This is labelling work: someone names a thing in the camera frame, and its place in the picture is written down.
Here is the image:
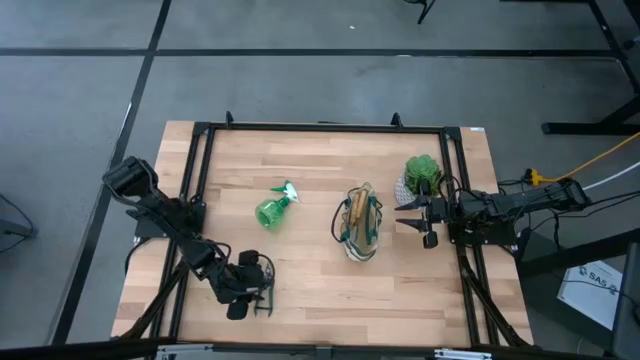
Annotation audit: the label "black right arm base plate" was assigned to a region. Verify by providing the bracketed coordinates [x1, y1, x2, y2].
[446, 219, 517, 246]

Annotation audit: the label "yellow cable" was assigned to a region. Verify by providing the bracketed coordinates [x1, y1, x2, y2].
[523, 130, 640, 187]

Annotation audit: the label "green plastic spray bottle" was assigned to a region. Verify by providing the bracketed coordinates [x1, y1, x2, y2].
[254, 179, 301, 232]

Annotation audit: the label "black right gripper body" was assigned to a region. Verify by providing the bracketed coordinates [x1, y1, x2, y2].
[422, 180, 451, 250]

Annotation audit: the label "black desk leg frame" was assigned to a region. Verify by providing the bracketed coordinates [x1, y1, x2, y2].
[542, 0, 640, 136]

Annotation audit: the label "silver metal bracket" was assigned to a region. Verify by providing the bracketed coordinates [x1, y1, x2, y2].
[433, 348, 494, 360]

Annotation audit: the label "black aluminium table frame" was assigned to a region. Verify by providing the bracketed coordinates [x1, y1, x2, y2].
[112, 110, 534, 351]

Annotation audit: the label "white SAS printed box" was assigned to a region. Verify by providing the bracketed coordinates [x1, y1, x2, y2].
[556, 259, 624, 332]

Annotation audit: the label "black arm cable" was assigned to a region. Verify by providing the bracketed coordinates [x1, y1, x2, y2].
[438, 173, 501, 206]
[199, 238, 277, 291]

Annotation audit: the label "white triangle-patterned plant pot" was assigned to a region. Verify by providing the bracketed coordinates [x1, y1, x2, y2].
[393, 172, 426, 206]

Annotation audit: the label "black side stand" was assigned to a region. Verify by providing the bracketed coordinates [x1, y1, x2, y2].
[517, 227, 640, 360]

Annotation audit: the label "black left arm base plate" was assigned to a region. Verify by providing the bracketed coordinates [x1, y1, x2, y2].
[125, 199, 207, 240]

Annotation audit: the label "white cable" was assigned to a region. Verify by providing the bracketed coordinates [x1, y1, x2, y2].
[582, 160, 640, 192]

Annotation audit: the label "dark green pruning shears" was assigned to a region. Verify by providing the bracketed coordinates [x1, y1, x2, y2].
[253, 272, 276, 318]

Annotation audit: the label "green succulent plant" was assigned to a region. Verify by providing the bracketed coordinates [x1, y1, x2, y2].
[403, 153, 444, 196]

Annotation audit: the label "beige green gardening bag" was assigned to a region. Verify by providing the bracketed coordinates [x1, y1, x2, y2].
[330, 181, 385, 263]

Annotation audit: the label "black chair leg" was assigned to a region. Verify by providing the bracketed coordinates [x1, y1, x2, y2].
[403, 0, 437, 25]

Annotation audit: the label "grey equipment base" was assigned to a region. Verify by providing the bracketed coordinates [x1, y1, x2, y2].
[0, 192, 40, 256]

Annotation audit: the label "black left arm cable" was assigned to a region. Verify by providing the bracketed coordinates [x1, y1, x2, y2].
[199, 238, 277, 291]

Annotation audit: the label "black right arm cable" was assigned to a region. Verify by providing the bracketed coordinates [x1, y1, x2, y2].
[438, 173, 501, 206]

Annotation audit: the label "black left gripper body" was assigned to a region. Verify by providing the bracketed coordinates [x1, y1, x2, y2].
[212, 249, 275, 321]

